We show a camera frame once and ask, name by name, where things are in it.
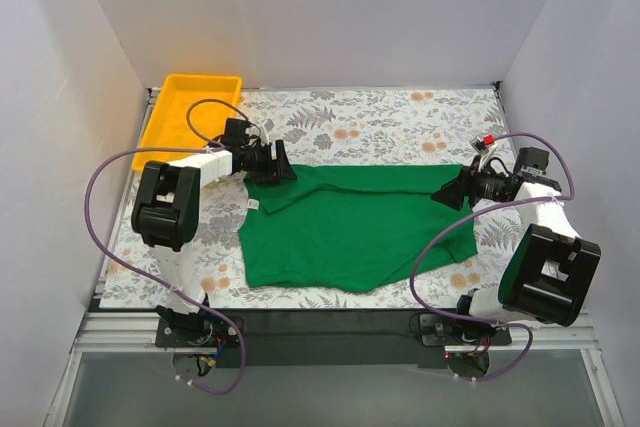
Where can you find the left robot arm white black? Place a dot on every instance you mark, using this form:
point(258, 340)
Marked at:
point(167, 205)

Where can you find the floral patterned table mat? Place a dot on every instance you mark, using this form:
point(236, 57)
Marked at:
point(366, 127)

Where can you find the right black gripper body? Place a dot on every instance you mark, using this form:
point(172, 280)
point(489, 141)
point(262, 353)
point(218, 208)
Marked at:
point(466, 189)

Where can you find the aluminium frame rail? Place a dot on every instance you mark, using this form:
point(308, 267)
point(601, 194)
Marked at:
point(117, 332)

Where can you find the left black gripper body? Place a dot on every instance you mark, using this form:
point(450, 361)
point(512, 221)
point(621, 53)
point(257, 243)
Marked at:
point(275, 161)

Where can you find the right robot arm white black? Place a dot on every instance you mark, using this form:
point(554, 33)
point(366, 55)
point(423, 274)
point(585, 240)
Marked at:
point(552, 268)

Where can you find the green t-shirt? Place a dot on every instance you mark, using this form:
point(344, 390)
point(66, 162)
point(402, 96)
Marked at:
point(352, 228)

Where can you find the yellow plastic bin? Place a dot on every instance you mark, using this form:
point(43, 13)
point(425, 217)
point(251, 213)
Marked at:
point(168, 127)

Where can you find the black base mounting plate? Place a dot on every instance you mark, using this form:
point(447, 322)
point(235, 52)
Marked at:
point(314, 337)

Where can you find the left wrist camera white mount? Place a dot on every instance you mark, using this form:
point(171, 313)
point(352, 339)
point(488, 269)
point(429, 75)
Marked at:
point(265, 132)

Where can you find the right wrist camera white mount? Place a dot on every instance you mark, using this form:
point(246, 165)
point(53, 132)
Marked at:
point(485, 147)

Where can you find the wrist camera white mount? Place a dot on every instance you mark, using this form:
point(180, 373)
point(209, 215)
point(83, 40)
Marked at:
point(485, 147)
point(265, 132)

